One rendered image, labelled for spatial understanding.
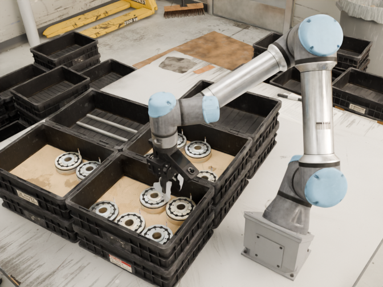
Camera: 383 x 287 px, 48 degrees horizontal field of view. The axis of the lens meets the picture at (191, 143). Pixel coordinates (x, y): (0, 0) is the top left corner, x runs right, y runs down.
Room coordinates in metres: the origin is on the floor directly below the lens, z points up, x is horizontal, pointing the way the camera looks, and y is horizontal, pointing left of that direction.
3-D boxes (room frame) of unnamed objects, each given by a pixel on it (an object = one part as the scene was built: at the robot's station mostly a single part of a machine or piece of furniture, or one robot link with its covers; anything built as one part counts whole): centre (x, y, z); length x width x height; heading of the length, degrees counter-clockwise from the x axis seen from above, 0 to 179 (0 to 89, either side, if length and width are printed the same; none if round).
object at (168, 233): (0.89, 0.12, 0.86); 0.10 x 0.10 x 0.01
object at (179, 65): (2.35, 0.07, 0.71); 0.22 x 0.19 x 0.01; 48
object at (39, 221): (1.23, 0.51, 0.76); 0.40 x 0.30 x 0.12; 58
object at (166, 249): (1.02, 0.17, 0.92); 0.40 x 0.30 x 0.02; 58
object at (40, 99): (2.36, 0.86, 0.37); 0.40 x 0.30 x 0.45; 138
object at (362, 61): (2.76, -1.03, 0.37); 0.42 x 0.34 x 0.46; 48
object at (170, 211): (1.01, 0.04, 0.86); 0.10 x 0.10 x 0.01
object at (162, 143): (1.00, 0.08, 1.17); 0.08 x 0.08 x 0.05
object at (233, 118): (1.53, -0.15, 0.87); 0.40 x 0.30 x 0.11; 58
